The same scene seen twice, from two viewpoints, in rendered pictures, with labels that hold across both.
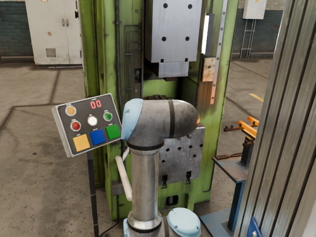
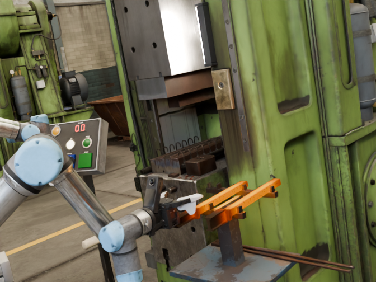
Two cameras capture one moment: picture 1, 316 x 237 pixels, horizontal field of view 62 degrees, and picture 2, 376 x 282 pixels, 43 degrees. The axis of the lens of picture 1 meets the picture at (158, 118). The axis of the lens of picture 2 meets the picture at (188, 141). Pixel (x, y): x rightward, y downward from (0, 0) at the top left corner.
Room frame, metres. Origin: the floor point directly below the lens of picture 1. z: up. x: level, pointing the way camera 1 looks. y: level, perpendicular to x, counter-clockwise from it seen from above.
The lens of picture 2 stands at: (0.79, -2.12, 1.44)
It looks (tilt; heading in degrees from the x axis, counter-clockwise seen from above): 10 degrees down; 64
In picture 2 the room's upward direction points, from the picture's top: 10 degrees counter-clockwise
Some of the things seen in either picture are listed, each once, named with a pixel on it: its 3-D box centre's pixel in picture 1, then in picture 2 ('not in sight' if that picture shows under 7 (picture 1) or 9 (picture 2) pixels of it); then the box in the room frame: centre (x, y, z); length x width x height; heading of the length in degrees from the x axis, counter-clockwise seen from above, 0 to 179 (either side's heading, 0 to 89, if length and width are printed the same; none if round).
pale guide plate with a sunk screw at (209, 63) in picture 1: (208, 69); (222, 89); (1.86, -0.35, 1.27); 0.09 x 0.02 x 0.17; 108
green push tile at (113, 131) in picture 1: (112, 131); (85, 160); (1.35, 0.26, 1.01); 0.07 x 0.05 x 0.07; 133
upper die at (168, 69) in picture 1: (163, 61); (183, 81); (1.83, -0.02, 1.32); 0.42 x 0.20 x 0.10; 18
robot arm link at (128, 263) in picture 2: not in sight; (126, 263); (1.15, -0.83, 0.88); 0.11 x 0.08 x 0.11; 77
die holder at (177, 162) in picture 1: (165, 138); (212, 204); (1.86, -0.07, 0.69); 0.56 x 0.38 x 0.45; 18
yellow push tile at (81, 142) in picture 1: (81, 142); not in sight; (1.22, 0.41, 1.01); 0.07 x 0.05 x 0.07; 133
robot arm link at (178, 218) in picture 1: (181, 231); not in sight; (0.68, -0.10, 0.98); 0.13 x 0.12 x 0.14; 99
